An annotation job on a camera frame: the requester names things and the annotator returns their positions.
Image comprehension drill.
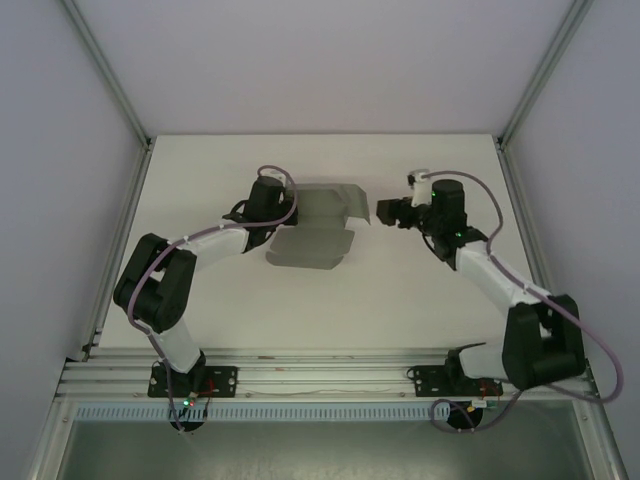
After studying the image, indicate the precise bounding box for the grey paper box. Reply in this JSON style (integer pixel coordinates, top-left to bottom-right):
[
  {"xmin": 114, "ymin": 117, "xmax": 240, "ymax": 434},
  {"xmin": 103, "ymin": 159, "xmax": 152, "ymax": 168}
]
[{"xmin": 263, "ymin": 181, "xmax": 373, "ymax": 272}]

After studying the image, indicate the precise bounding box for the grey metal panel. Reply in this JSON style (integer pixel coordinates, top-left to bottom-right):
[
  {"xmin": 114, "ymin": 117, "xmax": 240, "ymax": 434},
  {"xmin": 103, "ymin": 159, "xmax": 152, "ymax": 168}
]
[{"xmin": 53, "ymin": 418, "xmax": 607, "ymax": 480}]

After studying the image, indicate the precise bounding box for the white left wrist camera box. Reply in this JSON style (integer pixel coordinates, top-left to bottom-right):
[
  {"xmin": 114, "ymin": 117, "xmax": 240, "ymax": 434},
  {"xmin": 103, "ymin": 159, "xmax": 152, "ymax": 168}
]
[{"xmin": 256, "ymin": 166, "xmax": 289, "ymax": 189}]

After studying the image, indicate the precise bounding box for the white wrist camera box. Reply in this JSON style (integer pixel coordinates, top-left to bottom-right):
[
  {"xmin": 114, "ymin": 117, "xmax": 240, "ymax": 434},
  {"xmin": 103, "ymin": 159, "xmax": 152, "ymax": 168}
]
[
  {"xmin": 256, "ymin": 166, "xmax": 289, "ymax": 189},
  {"xmin": 406, "ymin": 169, "xmax": 432, "ymax": 207}
]

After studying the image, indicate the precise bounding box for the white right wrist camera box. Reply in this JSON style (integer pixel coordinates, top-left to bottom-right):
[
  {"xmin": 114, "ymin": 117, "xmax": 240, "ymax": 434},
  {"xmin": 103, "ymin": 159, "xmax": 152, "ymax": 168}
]
[{"xmin": 406, "ymin": 169, "xmax": 432, "ymax": 207}]

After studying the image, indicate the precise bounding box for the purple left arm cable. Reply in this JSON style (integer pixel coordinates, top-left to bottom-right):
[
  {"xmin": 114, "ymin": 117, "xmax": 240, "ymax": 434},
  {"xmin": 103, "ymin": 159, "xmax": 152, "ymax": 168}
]
[{"xmin": 126, "ymin": 164, "xmax": 302, "ymax": 433}]

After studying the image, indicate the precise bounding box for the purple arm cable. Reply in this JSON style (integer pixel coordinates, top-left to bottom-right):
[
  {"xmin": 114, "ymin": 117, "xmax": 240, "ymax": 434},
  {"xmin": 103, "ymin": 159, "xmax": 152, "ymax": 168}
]
[
  {"xmin": 426, "ymin": 169, "xmax": 627, "ymax": 434},
  {"xmin": 126, "ymin": 164, "xmax": 302, "ymax": 433}
]

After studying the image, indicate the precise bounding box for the aluminium side rail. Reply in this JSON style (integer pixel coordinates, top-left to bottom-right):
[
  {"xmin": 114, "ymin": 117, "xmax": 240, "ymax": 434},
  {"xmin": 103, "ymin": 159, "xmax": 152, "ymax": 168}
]
[
  {"xmin": 81, "ymin": 141, "xmax": 154, "ymax": 362},
  {"xmin": 494, "ymin": 139, "xmax": 572, "ymax": 359}
]

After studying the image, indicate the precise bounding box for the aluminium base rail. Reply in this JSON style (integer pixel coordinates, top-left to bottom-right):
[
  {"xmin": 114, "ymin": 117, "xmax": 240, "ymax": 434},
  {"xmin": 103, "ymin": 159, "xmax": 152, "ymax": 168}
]
[{"xmin": 54, "ymin": 346, "xmax": 599, "ymax": 402}]

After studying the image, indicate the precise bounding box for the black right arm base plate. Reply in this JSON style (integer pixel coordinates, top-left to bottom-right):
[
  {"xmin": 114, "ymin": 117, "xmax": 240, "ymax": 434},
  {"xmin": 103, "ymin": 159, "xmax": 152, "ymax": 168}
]
[{"xmin": 406, "ymin": 364, "xmax": 504, "ymax": 400}]

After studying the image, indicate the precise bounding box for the aluminium corner post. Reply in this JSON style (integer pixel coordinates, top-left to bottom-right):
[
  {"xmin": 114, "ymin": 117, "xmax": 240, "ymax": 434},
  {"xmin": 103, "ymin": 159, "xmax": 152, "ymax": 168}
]
[
  {"xmin": 61, "ymin": 0, "xmax": 153, "ymax": 149},
  {"xmin": 496, "ymin": 0, "xmax": 594, "ymax": 149}
]

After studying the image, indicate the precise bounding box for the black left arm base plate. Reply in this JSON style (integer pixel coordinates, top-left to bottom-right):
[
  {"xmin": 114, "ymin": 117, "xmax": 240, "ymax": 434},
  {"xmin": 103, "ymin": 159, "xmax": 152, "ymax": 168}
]
[{"xmin": 146, "ymin": 365, "xmax": 239, "ymax": 399}]

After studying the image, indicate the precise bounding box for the slotted grey cable duct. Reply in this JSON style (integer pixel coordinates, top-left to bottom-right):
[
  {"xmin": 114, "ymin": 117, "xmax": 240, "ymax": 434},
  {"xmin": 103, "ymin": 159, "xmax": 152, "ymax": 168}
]
[{"xmin": 73, "ymin": 405, "xmax": 454, "ymax": 423}]

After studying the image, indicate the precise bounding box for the black round cable grommet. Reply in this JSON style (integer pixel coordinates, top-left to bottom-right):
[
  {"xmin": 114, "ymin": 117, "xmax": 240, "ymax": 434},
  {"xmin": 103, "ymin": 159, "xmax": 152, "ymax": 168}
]
[
  {"xmin": 445, "ymin": 401, "xmax": 484, "ymax": 432},
  {"xmin": 169, "ymin": 417, "xmax": 207, "ymax": 434}
]

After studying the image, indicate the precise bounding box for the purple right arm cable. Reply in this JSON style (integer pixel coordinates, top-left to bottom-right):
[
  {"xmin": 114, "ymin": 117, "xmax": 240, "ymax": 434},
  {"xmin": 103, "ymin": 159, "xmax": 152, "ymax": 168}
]
[{"xmin": 426, "ymin": 169, "xmax": 627, "ymax": 434}]

